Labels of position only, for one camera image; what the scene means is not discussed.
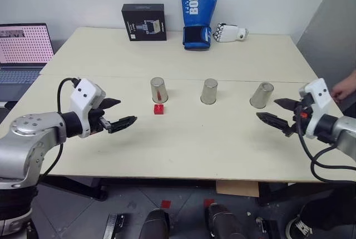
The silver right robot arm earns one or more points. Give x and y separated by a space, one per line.
343 130

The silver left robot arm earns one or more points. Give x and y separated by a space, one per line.
27 136

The white robotic hand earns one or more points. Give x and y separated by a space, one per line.
231 32

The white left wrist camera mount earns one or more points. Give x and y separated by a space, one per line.
83 94

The black and white sneaker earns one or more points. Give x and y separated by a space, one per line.
299 226

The brown cardboard piece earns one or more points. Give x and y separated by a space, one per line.
237 188

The black product box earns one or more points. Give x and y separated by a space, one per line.
144 22

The black metal floor bracket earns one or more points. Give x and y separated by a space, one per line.
265 228
114 226

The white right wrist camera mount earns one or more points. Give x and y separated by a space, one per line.
320 94

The black table leg frame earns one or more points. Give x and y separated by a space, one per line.
80 187
286 194

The dark rounded robot foot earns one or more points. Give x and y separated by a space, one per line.
154 225
224 222

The person's black trouser leg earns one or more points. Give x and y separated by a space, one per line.
331 208

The blue boxing glove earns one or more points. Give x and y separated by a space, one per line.
197 11

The small red block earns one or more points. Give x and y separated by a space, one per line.
158 110

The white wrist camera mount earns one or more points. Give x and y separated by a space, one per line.
83 94
320 94

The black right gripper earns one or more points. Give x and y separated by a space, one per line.
305 109

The red floor tape square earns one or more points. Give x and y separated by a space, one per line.
209 203
166 204

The person's bare hand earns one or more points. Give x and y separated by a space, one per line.
346 89

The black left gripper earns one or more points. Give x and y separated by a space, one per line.
96 119

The upturned steel cup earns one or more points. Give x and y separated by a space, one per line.
159 90
261 95
209 91

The open grey laptop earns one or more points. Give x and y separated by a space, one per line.
22 47

